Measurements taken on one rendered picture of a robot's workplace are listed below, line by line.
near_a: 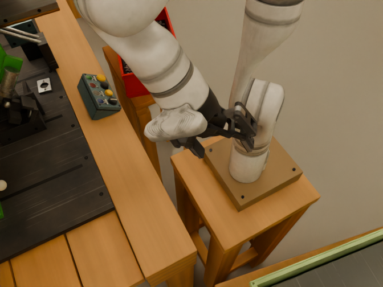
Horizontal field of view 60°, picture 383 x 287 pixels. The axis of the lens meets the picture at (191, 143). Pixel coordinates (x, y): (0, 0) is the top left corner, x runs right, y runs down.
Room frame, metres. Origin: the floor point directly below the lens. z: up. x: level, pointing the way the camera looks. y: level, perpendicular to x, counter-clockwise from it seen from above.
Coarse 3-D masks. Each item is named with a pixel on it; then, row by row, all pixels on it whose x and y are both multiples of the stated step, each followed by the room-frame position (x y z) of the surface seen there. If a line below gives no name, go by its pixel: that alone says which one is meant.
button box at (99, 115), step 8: (80, 80) 0.72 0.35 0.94; (88, 80) 0.70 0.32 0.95; (96, 80) 0.72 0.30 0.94; (80, 88) 0.70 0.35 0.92; (88, 88) 0.67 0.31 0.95; (96, 88) 0.68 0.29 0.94; (104, 88) 0.69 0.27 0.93; (88, 96) 0.65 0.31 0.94; (96, 96) 0.64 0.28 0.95; (104, 96) 0.65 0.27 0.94; (112, 96) 0.67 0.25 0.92; (88, 104) 0.63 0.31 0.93; (96, 104) 0.61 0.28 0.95; (104, 104) 0.62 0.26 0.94; (112, 104) 0.63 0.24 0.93; (88, 112) 0.61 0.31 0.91; (96, 112) 0.60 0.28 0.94; (104, 112) 0.61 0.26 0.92; (112, 112) 0.62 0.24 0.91
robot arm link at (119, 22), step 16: (80, 0) 0.31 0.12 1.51; (96, 0) 0.29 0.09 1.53; (112, 0) 0.29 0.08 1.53; (128, 0) 0.29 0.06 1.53; (144, 0) 0.30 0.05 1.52; (160, 0) 0.32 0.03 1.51; (96, 16) 0.28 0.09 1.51; (112, 16) 0.28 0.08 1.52; (128, 16) 0.28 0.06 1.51; (144, 16) 0.29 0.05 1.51; (112, 32) 0.28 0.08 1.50; (128, 32) 0.28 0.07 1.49
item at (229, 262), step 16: (176, 176) 0.47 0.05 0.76; (176, 192) 0.48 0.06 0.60; (192, 208) 0.45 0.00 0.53; (304, 208) 0.35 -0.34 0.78; (192, 224) 0.45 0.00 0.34; (288, 224) 0.34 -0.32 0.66; (256, 240) 0.38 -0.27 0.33; (272, 240) 0.34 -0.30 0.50; (208, 256) 0.27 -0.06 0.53; (224, 256) 0.22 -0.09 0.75; (240, 256) 0.34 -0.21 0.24; (256, 256) 0.34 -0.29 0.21; (208, 272) 0.26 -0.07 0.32; (224, 272) 0.24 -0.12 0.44
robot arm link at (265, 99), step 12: (252, 84) 0.45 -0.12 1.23; (264, 84) 0.45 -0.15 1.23; (276, 84) 0.45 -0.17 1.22; (252, 96) 0.42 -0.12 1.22; (264, 96) 0.42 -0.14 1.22; (276, 96) 0.42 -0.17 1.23; (252, 108) 0.40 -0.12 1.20; (264, 108) 0.40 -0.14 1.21; (276, 108) 0.40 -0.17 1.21; (264, 120) 0.39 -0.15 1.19; (276, 120) 0.40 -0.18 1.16; (264, 132) 0.38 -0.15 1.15; (240, 144) 0.40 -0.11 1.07; (264, 144) 0.39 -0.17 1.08
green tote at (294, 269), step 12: (360, 240) 0.21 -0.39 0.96; (372, 240) 0.22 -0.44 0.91; (324, 252) 0.18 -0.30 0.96; (336, 252) 0.18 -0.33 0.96; (348, 252) 0.21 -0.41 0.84; (300, 264) 0.16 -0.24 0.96; (312, 264) 0.17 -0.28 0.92; (324, 264) 0.19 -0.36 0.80; (264, 276) 0.13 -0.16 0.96; (276, 276) 0.13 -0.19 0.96; (288, 276) 0.15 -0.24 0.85
